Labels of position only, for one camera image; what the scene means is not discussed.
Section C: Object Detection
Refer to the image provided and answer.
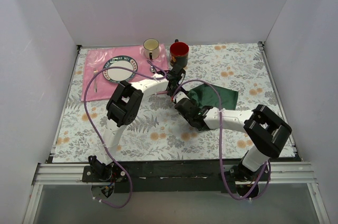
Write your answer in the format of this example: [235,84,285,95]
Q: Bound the dark green cloth napkin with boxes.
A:
[177,83,238,111]

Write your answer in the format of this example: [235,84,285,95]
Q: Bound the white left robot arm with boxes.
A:
[88,64,186,182]

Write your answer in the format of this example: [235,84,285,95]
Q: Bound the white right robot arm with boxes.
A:
[174,97,292,181]

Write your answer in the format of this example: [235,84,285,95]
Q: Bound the dark mug red interior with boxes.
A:
[170,39,189,68]

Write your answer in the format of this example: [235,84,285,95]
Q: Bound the cream enamel mug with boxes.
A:
[143,39,160,60]

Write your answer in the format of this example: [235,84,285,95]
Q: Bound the pink placemat cloth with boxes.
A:
[81,45,153,101]

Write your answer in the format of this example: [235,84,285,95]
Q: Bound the silver fork on placemat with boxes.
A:
[93,68,98,93]

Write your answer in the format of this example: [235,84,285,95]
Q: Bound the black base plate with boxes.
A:
[82,156,268,193]

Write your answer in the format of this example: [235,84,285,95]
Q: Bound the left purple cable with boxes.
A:
[83,59,170,209]

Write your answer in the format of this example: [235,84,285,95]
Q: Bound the aluminium frame rail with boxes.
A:
[32,162,330,223]

